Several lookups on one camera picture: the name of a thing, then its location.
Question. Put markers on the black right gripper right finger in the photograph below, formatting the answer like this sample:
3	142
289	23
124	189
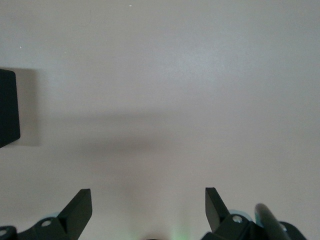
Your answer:
215	212

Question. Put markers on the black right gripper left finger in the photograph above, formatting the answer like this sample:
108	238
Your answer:
75	215

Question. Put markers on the black rectangular plastic box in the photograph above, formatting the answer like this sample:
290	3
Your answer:
8	107

